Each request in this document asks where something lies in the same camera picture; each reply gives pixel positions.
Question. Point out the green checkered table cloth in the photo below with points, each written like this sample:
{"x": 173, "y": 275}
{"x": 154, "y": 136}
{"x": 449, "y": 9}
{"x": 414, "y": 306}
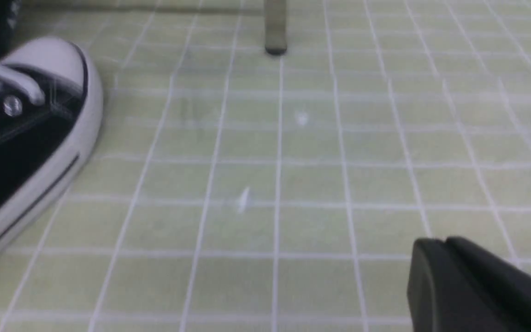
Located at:
{"x": 231, "y": 191}

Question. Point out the stainless steel shoe rack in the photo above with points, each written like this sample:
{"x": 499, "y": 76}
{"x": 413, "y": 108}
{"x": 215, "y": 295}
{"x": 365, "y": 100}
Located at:
{"x": 275, "y": 27}

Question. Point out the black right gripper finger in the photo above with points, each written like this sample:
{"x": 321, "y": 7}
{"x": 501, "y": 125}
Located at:
{"x": 455, "y": 285}

